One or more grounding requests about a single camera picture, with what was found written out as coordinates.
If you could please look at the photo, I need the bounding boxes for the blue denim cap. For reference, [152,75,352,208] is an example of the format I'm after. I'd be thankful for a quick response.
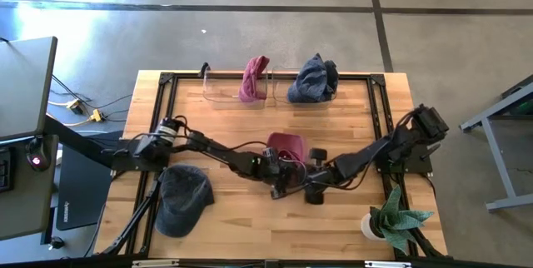
[323,59,340,97]
[286,52,330,105]

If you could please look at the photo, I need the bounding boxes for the black support strut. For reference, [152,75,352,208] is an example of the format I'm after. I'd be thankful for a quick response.
[42,115,126,169]

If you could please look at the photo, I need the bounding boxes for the silver aluminium bracket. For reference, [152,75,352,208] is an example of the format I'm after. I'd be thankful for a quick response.
[132,259,180,268]
[364,261,413,268]

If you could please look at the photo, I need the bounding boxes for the potted snake plant white pot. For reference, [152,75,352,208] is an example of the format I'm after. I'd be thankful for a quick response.
[360,184,435,256]

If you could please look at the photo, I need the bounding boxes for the black closed laptop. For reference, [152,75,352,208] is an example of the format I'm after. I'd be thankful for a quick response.
[55,133,114,231]

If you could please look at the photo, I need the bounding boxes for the clear plastic bin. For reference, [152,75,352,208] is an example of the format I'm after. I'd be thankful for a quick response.
[202,66,270,111]
[271,66,339,109]

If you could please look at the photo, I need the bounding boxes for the black computer mouse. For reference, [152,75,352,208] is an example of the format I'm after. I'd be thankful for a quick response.
[25,136,51,173]

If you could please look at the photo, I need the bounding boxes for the grey metal table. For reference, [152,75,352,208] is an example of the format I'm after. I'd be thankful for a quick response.
[460,74,533,213]

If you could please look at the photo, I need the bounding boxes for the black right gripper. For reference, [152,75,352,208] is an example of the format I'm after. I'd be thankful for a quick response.
[299,147,338,206]

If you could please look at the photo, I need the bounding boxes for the dark navy cap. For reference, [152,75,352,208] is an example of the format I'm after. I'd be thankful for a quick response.
[154,164,216,239]

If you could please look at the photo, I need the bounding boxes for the maroon cap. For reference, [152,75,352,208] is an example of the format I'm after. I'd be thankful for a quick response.
[266,132,310,165]
[238,54,271,103]

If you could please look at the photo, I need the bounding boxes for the black aluminium frame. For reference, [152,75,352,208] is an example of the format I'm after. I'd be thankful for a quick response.
[97,70,451,261]

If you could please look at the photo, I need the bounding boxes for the grey computer desk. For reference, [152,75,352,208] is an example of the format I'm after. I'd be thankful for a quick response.
[0,134,60,242]

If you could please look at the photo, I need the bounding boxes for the black keyboard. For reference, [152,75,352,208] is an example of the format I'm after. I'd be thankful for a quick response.
[0,146,14,194]

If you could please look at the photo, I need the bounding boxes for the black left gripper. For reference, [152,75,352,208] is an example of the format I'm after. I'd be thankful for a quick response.
[260,146,305,201]

